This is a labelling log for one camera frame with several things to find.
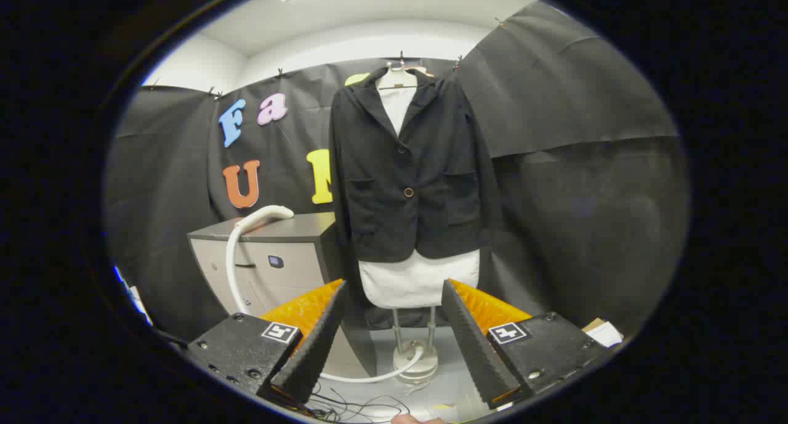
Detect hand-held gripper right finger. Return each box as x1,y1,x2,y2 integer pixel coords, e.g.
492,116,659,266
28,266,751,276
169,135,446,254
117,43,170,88
441,279,607,410

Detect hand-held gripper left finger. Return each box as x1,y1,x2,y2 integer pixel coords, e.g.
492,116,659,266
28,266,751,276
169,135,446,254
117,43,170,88
187,279,347,406

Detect white garment steamer head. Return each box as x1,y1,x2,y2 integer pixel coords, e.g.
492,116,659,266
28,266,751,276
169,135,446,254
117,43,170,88
236,205,295,234

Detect black jacket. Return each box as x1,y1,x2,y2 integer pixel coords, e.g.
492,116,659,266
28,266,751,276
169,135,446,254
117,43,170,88
328,67,501,263

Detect white steamer base with poles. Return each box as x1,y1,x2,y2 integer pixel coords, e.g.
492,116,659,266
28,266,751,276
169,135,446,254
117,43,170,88
392,307,439,385

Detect white garment form board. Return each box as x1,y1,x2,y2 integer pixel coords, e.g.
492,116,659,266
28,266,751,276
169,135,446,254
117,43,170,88
358,86,481,310

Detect white clothes hanger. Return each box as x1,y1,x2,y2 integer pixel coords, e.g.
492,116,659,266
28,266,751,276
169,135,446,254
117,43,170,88
376,61,432,91

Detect grey cabinet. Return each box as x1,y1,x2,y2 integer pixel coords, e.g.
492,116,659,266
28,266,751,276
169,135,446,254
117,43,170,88
188,212,370,378

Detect white paper on cardboard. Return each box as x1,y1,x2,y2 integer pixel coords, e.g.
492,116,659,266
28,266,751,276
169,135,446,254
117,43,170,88
582,318,624,348

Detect black backdrop cloth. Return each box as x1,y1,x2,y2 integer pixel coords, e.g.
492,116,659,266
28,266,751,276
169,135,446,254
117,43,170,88
105,0,690,342

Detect black floor cables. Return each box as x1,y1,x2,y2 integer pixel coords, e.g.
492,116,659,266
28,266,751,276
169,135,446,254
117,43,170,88
305,381,413,423

